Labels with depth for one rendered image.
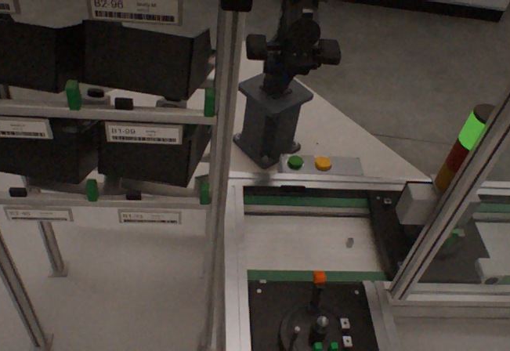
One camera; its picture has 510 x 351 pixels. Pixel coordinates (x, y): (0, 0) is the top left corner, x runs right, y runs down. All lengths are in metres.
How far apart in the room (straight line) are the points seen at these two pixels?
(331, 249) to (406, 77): 2.42
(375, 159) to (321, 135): 0.17
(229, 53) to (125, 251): 0.76
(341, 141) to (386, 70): 2.00
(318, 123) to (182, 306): 0.73
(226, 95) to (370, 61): 3.00
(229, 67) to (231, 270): 0.59
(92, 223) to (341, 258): 0.59
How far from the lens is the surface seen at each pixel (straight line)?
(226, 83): 0.56
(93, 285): 1.18
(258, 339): 0.99
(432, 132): 3.12
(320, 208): 1.23
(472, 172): 0.83
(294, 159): 1.28
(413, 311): 1.17
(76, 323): 1.14
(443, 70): 3.68
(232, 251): 1.09
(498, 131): 0.78
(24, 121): 0.63
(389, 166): 1.51
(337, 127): 1.58
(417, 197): 0.90
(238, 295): 1.04
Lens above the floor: 1.86
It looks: 47 degrees down
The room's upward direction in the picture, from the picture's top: 9 degrees clockwise
